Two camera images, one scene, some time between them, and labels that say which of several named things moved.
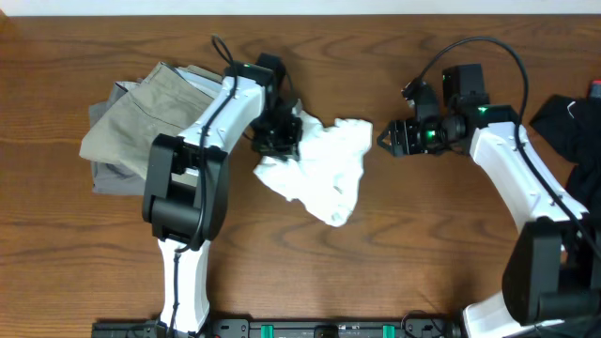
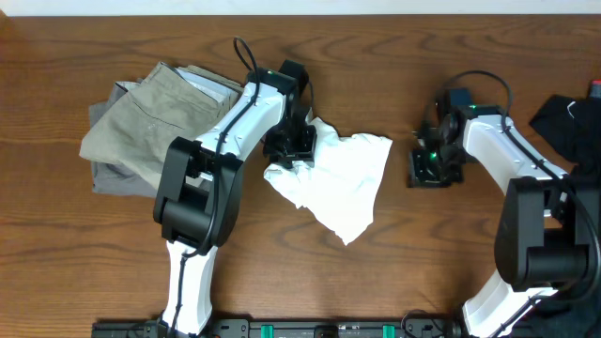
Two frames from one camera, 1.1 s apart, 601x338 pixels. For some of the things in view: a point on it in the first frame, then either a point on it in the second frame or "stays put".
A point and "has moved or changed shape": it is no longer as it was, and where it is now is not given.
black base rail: x=280 y=329 stays put
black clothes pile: x=573 y=127 stays put
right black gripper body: x=424 y=137 to x=440 y=167
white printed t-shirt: x=327 y=176 has moved or changed shape
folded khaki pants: x=158 y=109 stays put
